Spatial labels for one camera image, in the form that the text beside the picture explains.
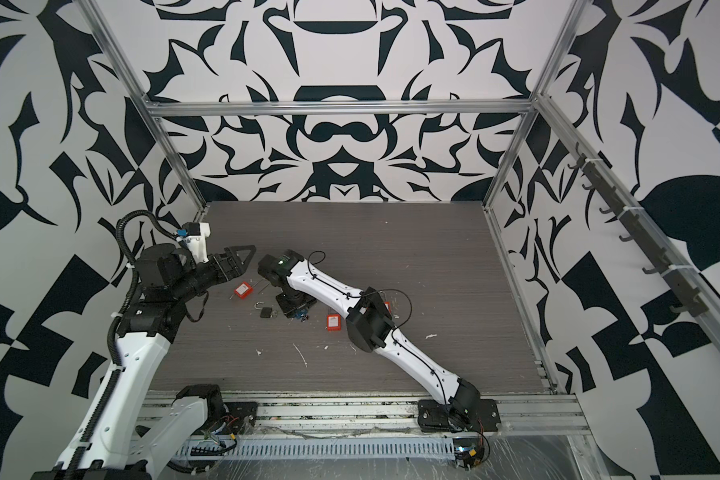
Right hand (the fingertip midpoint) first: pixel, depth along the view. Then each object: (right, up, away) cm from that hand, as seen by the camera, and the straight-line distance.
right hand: (297, 310), depth 92 cm
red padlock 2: (+12, -3, -3) cm, 12 cm away
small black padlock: (-10, 0, 0) cm, 10 cm away
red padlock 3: (+25, +8, -26) cm, 37 cm away
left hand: (-8, +20, -21) cm, 30 cm away
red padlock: (-17, +6, +2) cm, 18 cm away
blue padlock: (+1, 0, -2) cm, 3 cm away
